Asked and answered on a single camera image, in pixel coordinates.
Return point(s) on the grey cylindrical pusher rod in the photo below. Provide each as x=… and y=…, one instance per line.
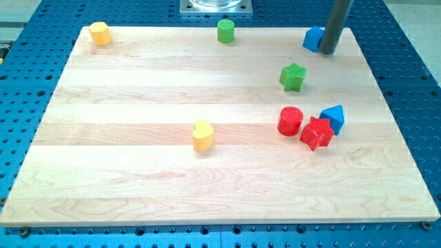
x=336, y=22

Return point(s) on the green star block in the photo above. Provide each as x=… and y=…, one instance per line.
x=292, y=77

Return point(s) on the yellow heart block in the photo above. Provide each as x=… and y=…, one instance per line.
x=203, y=135

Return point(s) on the yellow hexagon block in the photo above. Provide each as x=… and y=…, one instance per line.
x=100, y=33

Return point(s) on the blue cube block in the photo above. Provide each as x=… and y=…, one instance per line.
x=313, y=38

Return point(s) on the green cylinder block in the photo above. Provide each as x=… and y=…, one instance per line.
x=225, y=31

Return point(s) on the red cylinder block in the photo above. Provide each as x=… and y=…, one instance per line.
x=289, y=121

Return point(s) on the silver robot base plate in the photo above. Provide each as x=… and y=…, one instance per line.
x=216, y=7

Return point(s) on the blue perforated table plate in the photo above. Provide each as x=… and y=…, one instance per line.
x=47, y=34

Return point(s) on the blue triangle block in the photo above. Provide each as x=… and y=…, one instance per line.
x=336, y=117

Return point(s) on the light wooden board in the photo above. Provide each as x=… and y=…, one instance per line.
x=115, y=145

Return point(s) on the red star block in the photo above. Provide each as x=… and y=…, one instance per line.
x=317, y=133

